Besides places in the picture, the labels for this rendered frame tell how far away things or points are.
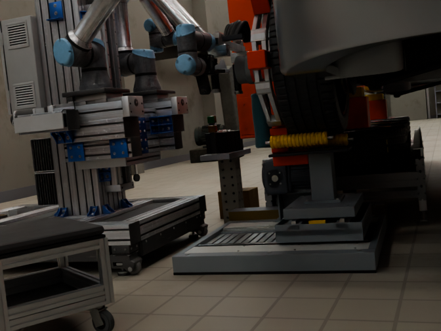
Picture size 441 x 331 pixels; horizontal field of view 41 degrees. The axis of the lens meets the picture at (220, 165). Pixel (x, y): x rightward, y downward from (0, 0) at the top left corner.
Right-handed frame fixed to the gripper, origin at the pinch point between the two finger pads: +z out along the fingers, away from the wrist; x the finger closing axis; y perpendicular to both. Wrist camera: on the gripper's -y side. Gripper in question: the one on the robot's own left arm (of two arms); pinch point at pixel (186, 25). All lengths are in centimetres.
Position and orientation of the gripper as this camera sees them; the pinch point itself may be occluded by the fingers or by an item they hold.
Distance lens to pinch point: 374.1
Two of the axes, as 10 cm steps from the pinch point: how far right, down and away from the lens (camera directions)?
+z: 5.8, -1.1, 8.1
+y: -0.1, 9.9, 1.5
